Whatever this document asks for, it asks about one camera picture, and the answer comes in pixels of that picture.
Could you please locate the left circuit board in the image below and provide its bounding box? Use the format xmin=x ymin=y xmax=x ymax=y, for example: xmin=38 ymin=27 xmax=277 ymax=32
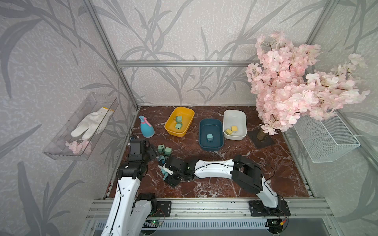
xmin=142 ymin=220 xmax=164 ymax=228

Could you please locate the dark teal storage box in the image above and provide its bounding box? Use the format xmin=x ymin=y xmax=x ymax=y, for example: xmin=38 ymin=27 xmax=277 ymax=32
xmin=199 ymin=119 xmax=224 ymax=152

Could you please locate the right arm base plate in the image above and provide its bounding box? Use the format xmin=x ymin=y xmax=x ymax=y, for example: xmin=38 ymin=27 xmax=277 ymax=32
xmin=248 ymin=199 xmax=291 ymax=217

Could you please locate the clear acrylic wall shelf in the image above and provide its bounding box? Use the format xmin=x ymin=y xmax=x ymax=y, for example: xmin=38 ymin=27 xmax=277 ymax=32
xmin=42 ymin=92 xmax=119 ymax=161

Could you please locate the teal spray bottle pink trigger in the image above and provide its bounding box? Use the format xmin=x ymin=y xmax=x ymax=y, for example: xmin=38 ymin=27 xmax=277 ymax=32
xmin=138 ymin=116 xmax=155 ymax=138

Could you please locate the aluminium front rail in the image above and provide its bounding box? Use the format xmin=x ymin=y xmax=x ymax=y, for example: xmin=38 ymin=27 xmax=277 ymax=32
xmin=85 ymin=198 xmax=334 ymax=221

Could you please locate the white work glove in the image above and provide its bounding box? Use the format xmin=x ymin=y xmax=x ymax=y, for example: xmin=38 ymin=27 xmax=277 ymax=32
xmin=71 ymin=107 xmax=114 ymax=140

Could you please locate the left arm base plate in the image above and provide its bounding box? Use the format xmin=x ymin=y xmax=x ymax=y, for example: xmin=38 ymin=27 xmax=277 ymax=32
xmin=136 ymin=193 xmax=172 ymax=217

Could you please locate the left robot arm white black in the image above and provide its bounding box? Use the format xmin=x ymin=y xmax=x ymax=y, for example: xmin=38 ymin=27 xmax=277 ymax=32
xmin=101 ymin=139 xmax=158 ymax=236

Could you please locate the right circuit board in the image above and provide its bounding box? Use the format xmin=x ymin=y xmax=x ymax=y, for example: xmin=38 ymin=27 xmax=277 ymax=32
xmin=266 ymin=219 xmax=287 ymax=228

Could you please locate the yellow plastic storage box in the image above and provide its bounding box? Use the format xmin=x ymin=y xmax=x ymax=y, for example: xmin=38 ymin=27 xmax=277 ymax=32
xmin=164 ymin=107 xmax=195 ymax=137

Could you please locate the small pink flower sprig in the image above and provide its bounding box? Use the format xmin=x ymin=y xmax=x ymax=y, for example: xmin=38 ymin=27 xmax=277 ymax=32
xmin=65 ymin=140 xmax=92 ymax=155

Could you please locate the white plastic storage box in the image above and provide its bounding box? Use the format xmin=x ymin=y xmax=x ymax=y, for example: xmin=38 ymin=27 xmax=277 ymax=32
xmin=223 ymin=110 xmax=247 ymax=141

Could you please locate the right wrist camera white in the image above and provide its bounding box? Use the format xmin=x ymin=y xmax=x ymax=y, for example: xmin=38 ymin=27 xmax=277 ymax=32
xmin=158 ymin=165 xmax=173 ymax=175

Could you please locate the pink cherry blossom tree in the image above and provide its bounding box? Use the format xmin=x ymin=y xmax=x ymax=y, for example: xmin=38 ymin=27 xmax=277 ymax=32
xmin=246 ymin=32 xmax=370 ymax=135

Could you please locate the white wire mesh basket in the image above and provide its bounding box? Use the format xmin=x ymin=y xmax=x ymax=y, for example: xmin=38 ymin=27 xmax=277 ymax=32
xmin=294 ymin=115 xmax=360 ymax=163

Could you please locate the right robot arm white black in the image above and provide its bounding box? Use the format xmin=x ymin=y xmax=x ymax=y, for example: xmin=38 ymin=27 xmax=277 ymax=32
xmin=158 ymin=155 xmax=291 ymax=218

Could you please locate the circuit board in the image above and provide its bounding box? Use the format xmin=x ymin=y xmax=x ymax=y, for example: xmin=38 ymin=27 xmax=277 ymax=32
xmin=142 ymin=220 xmax=164 ymax=228
xmin=266 ymin=219 xmax=287 ymax=228

